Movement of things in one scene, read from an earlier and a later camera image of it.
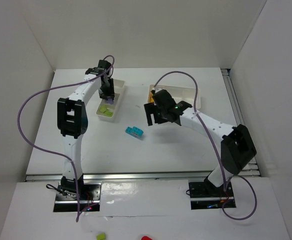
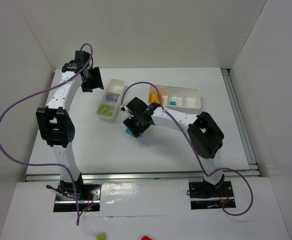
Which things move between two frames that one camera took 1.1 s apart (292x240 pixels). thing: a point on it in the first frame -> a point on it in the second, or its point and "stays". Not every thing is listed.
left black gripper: (106, 92) -> (94, 80)
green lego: (103, 108) stays
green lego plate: (107, 113) stays
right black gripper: (151, 110) -> (132, 120)
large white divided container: (184, 94) stays
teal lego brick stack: (135, 131) stays
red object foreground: (145, 237) stays
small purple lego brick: (110, 101) -> (116, 98)
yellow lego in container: (151, 99) stays
